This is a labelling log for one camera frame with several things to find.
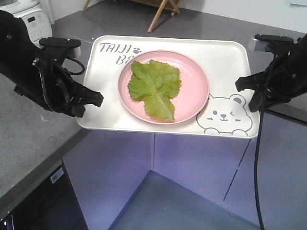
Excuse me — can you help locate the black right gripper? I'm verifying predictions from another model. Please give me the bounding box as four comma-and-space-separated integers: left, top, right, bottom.
235, 51, 300, 113

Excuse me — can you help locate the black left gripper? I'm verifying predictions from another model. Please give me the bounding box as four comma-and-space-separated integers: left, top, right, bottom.
13, 54, 104, 117

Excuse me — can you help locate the cream bear serving tray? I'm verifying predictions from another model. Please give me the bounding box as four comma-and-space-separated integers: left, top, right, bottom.
77, 35, 260, 138

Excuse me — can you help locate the pink round plate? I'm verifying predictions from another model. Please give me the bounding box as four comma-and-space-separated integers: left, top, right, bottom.
118, 50, 210, 125

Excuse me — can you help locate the green lettuce leaf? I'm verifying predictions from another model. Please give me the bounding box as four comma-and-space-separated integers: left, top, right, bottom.
128, 59, 182, 122

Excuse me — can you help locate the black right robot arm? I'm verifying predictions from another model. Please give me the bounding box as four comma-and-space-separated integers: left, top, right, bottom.
235, 34, 307, 112

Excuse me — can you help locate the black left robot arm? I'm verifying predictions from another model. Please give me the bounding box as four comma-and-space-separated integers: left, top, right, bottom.
0, 11, 103, 117

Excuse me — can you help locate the grey cabinet door panel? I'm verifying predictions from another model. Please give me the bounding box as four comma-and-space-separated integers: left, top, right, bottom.
63, 131, 151, 230

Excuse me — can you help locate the white rice cooker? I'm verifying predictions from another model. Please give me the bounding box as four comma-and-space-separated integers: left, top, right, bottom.
0, 0, 52, 47

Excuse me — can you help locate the black drawer disinfection cabinet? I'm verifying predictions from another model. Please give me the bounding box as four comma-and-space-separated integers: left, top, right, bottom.
0, 161, 88, 230

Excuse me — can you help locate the wooden folding stand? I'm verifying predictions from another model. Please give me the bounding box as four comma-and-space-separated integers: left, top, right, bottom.
81, 0, 175, 35

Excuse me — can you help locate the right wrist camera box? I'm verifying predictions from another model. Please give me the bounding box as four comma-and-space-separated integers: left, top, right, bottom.
248, 34, 294, 52

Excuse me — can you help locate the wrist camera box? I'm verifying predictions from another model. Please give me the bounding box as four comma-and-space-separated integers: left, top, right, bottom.
248, 34, 294, 52
39, 37, 81, 58

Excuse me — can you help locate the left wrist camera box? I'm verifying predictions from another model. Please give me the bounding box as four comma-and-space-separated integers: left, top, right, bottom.
39, 37, 81, 58

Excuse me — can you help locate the black hanging cable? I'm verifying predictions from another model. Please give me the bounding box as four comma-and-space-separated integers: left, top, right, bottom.
253, 54, 276, 230

